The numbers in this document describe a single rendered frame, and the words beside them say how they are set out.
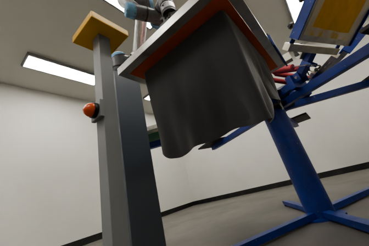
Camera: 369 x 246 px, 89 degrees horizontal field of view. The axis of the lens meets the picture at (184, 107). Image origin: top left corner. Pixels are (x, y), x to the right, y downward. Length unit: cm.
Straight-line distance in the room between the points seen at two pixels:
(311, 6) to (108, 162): 136
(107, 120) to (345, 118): 499
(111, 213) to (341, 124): 499
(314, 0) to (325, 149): 406
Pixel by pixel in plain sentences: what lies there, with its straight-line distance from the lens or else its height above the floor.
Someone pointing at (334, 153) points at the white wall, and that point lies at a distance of 516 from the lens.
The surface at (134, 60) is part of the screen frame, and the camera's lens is 85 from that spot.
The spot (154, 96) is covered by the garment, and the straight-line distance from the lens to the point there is 83.
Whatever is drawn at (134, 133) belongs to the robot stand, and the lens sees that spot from 113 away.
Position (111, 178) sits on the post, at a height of 47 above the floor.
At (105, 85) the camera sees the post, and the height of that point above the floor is 73.
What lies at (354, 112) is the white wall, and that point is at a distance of 523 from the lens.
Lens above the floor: 40
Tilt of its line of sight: 24 degrees up
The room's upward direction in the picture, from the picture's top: 15 degrees counter-clockwise
